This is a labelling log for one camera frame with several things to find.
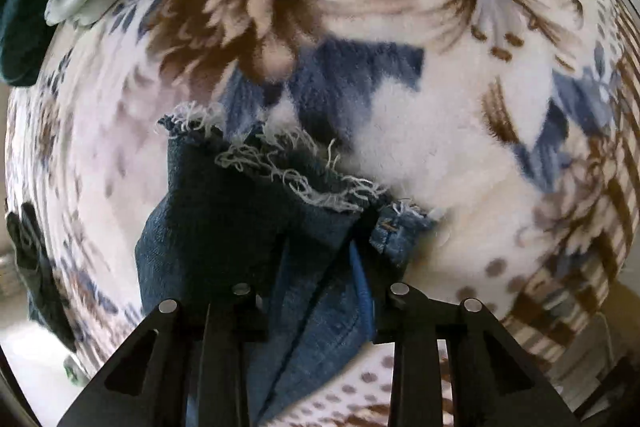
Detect dark blue denim pants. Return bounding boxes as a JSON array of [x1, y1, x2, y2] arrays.
[[135, 102, 441, 427]]

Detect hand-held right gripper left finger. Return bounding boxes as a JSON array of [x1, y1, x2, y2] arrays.
[[57, 282, 271, 427]]

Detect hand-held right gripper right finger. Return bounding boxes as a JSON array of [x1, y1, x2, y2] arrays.
[[349, 206, 581, 427]]

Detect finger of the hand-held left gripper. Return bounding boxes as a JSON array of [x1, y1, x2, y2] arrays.
[[6, 202, 53, 295]]

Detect dark teal quilt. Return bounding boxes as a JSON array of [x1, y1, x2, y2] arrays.
[[0, 0, 68, 88]]

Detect floral fleece blanket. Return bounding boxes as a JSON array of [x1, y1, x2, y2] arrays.
[[5, 0, 637, 427]]

